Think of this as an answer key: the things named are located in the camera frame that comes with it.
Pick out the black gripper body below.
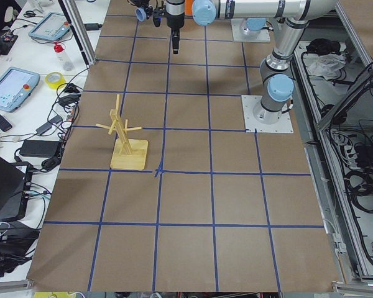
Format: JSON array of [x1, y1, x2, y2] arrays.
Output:
[[133, 0, 149, 7], [165, 0, 185, 30]]

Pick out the light blue plastic cup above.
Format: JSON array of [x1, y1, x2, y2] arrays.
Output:
[[136, 7, 147, 22]]

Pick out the wooden cup rack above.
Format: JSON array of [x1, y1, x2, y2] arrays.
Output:
[[96, 94, 149, 170]]

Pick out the upper teach pendant tablet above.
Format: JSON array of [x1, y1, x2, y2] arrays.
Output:
[[29, 12, 70, 42]]

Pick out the teach pendant tablet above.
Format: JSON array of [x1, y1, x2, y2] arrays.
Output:
[[29, 12, 70, 42], [0, 67, 40, 112]]

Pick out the red cap squeeze bottle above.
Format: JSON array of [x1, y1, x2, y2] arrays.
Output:
[[53, 42, 75, 71]]

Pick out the black scissors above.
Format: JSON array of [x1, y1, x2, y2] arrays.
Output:
[[23, 10, 37, 18]]

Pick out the yellow tape roll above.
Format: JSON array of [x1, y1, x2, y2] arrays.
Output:
[[45, 71, 66, 89]]

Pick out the crumpled white cloth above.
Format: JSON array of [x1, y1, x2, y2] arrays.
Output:
[[307, 54, 346, 79]]

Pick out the lower teach pendant tablet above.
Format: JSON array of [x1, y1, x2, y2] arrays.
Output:
[[0, 67, 40, 112]]

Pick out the black power adapter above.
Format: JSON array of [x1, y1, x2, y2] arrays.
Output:
[[19, 140, 60, 158]]

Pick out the black smartphone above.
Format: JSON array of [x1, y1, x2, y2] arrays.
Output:
[[0, 114, 12, 132]]

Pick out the black computer case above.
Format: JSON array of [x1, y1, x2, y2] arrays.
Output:
[[0, 157, 32, 222]]

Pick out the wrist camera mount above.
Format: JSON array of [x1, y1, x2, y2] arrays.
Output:
[[152, 6, 165, 27]]

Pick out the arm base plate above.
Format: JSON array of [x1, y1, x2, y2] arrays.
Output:
[[241, 95, 293, 133], [231, 17, 270, 43]]

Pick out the aluminium frame post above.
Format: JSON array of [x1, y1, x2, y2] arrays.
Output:
[[58, 0, 96, 66]]

